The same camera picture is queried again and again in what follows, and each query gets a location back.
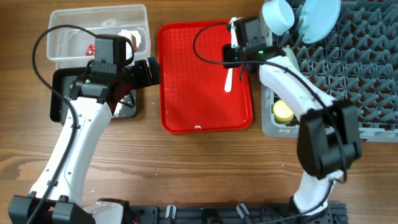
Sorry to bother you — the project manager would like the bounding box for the grey dishwasher rack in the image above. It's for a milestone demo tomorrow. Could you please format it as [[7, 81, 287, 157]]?
[[272, 1, 397, 142]]

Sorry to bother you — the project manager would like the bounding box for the light blue bowl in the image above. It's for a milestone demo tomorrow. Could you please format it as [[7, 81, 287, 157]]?
[[261, 0, 295, 35]]

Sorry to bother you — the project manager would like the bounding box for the white crumpled tissue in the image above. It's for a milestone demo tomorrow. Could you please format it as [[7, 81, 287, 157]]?
[[118, 30, 142, 52]]

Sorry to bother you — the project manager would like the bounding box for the white plastic spoon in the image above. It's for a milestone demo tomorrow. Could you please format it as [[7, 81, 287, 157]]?
[[224, 68, 233, 93]]

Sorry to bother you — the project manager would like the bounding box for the light blue plate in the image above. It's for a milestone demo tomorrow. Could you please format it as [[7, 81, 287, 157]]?
[[298, 0, 341, 44]]

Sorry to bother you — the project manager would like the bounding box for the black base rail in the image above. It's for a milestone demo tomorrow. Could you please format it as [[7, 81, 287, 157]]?
[[128, 201, 349, 224]]

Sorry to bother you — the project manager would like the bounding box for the green bowl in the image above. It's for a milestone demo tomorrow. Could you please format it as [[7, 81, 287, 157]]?
[[282, 48, 300, 70]]

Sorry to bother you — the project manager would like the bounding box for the black tray bin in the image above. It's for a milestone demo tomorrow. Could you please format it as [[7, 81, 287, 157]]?
[[49, 67, 137, 123]]

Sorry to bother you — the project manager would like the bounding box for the red plastic tray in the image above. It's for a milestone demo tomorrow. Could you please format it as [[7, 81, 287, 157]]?
[[157, 21, 254, 134]]

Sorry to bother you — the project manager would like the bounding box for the red snack wrapper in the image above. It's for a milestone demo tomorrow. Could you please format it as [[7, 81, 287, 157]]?
[[85, 44, 95, 56]]

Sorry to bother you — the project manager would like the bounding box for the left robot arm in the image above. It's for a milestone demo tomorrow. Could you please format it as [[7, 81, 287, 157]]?
[[8, 57, 160, 223]]

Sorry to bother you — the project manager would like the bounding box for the yellow plastic cup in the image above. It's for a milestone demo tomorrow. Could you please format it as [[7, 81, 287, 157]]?
[[272, 100, 294, 124]]

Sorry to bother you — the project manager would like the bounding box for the clear plastic bin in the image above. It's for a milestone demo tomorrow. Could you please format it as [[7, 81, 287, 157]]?
[[47, 4, 150, 69]]

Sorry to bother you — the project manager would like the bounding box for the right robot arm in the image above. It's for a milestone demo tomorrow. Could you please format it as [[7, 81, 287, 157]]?
[[223, 17, 362, 216]]

